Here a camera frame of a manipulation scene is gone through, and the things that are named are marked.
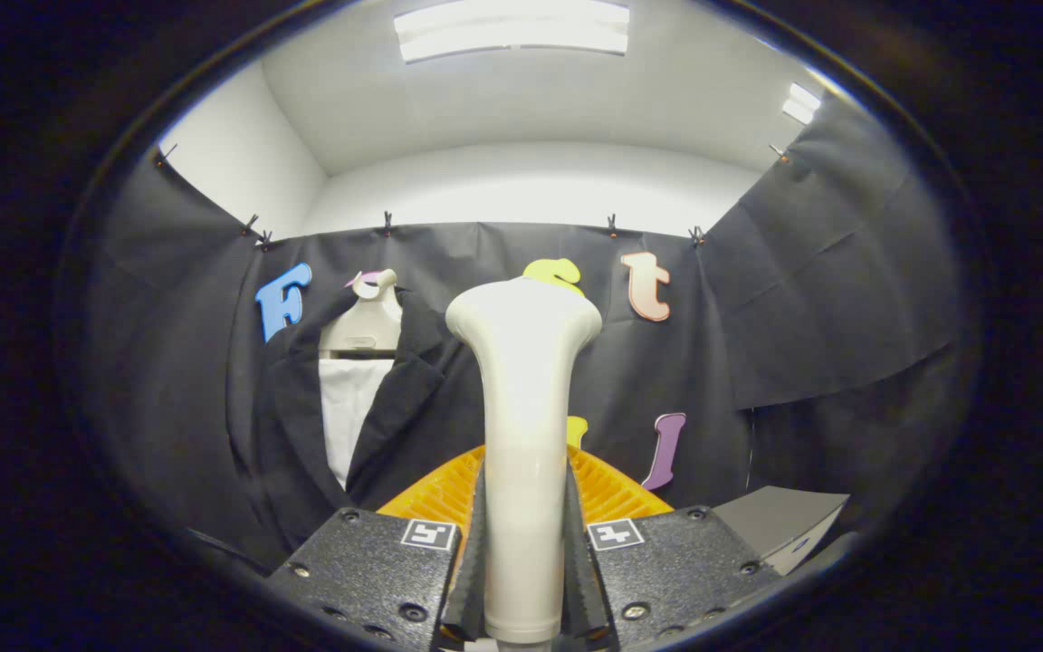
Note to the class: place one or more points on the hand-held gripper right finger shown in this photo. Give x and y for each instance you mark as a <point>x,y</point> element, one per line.
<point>578,589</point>

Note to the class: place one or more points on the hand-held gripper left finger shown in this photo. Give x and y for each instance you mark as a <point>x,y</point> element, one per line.
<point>472,593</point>

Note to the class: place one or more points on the white garment steamer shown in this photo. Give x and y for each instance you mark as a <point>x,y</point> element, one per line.
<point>521,435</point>

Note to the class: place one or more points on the black suit jacket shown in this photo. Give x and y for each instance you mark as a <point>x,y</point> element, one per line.
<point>395,426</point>

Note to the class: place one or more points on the white shirt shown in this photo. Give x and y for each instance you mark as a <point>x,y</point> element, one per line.
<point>349,407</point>

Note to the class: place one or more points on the white garment hanger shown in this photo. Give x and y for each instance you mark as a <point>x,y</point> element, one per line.
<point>363,321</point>

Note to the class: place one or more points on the grey cabinet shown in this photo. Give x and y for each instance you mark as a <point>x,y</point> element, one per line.
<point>784,521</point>

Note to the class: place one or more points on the black backdrop cloth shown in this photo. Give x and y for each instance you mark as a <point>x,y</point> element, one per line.
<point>802,272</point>

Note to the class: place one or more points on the small ceiling light panel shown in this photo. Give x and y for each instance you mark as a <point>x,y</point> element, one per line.
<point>800,102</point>

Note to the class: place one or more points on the large ceiling light panel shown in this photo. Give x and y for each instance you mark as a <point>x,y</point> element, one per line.
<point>512,27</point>

